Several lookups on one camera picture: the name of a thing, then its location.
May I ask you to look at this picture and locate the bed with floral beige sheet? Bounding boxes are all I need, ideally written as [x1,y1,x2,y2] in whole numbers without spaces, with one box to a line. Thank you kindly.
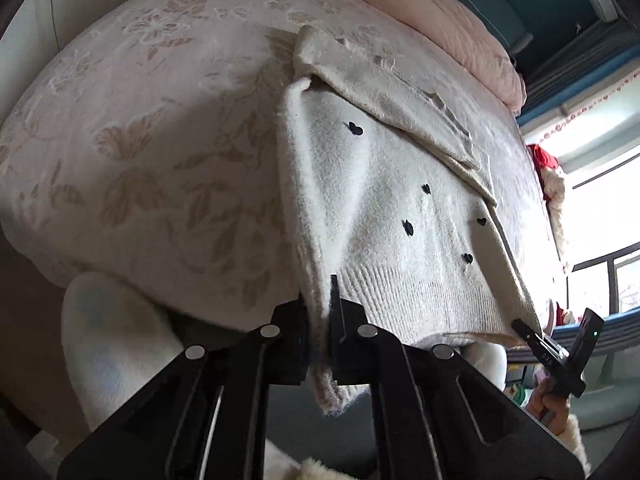
[0,0,572,343]

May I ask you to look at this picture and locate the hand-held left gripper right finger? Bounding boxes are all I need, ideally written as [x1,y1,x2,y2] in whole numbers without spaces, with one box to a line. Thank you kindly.
[327,275,586,480]

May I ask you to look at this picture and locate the white fluffy cloth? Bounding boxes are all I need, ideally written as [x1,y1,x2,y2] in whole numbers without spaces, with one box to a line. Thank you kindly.
[264,439,362,480]

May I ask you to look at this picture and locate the pink quilt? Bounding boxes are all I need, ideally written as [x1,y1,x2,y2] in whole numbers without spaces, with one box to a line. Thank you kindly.
[285,0,527,114]

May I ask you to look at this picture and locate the window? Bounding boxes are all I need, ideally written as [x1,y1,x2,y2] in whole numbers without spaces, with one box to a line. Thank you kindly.
[520,120,640,322]

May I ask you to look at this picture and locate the person's right hand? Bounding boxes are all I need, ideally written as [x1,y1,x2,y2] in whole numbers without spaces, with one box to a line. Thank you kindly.
[525,367,572,435]

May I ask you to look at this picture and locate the white knitted sweater black hearts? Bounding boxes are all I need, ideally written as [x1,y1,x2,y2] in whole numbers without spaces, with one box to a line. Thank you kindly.
[276,25,544,416]

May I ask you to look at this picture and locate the red cloth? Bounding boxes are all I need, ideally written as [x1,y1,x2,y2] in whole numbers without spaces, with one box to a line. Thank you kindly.
[527,143,562,172]

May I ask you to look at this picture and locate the person's right leg white trousers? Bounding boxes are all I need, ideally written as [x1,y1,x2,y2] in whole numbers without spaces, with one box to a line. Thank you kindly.
[464,342,509,389]

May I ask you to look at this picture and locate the person's right forearm fluffy sleeve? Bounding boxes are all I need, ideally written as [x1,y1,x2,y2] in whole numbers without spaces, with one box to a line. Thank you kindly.
[550,410,590,477]

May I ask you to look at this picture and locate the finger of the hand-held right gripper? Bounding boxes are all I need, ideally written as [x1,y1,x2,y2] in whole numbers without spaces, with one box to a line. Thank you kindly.
[510,318,546,352]

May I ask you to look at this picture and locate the person's leg white trousers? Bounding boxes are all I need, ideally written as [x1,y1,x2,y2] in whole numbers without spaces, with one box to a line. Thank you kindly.
[464,342,509,389]
[60,272,187,432]

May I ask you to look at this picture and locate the person's left leg white trousers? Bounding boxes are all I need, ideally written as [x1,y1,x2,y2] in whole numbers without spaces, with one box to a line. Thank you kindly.
[60,272,187,432]

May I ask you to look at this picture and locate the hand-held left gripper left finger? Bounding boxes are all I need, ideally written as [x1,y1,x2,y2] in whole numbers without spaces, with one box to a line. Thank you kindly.
[57,299,312,480]

